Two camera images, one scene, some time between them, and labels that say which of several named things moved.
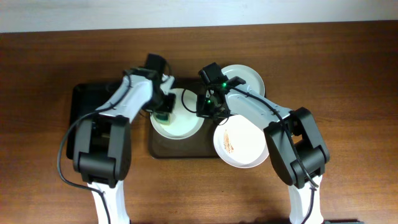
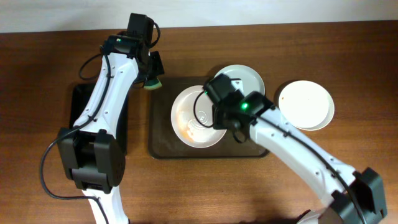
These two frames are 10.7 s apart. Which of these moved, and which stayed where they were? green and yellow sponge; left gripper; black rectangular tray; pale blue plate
Moved: green and yellow sponge; left gripper
Stayed: black rectangular tray; pale blue plate
